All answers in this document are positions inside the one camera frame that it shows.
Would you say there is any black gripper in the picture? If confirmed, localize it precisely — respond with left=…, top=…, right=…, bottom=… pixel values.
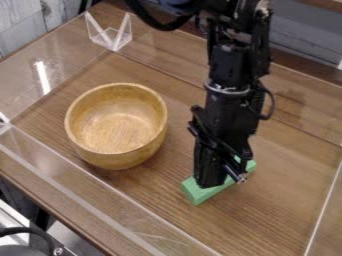
left=189, top=87, right=268, bottom=189

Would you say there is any green rectangular block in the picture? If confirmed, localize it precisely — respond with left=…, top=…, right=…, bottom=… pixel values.
left=181, top=155, right=258, bottom=206

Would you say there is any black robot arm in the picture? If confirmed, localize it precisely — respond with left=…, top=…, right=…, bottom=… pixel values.
left=126, top=0, right=274, bottom=188

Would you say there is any brown wooden bowl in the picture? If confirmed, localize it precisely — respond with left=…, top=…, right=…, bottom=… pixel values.
left=65, top=82, right=169, bottom=170

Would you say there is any clear acrylic tray wall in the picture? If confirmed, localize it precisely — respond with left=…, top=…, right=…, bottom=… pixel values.
left=0, top=120, right=221, bottom=256

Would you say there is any black metal frame with bolt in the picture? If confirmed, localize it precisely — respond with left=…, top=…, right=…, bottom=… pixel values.
left=28, top=220, right=85, bottom=256

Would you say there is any clear acrylic corner bracket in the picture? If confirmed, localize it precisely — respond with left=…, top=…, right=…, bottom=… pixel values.
left=85, top=12, right=133, bottom=52

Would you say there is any black cable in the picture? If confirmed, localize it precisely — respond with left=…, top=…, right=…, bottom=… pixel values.
left=0, top=227, right=57, bottom=256

